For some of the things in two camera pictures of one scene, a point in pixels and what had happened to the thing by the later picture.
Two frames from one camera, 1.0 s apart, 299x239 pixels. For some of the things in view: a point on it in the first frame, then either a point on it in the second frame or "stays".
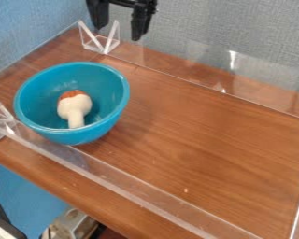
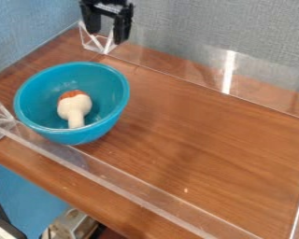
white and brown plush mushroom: [73, 106] stays
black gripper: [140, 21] -> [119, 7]
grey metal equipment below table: [75, 225] stays
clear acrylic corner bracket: [100, 43] stays
